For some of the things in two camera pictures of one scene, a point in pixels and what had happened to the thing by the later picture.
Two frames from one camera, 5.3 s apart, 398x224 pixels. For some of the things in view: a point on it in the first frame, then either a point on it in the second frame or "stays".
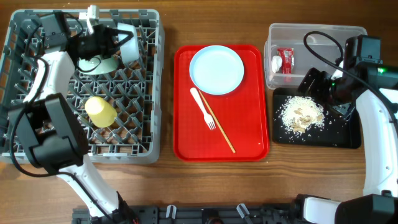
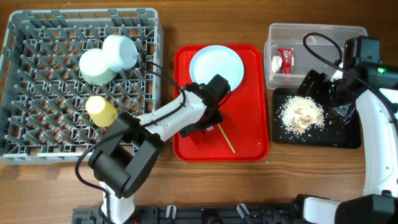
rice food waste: x=300 y=114 stays
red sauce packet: x=286 y=55 stays
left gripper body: x=99 y=46 to x=216 y=117
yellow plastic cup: x=102 y=114 stays
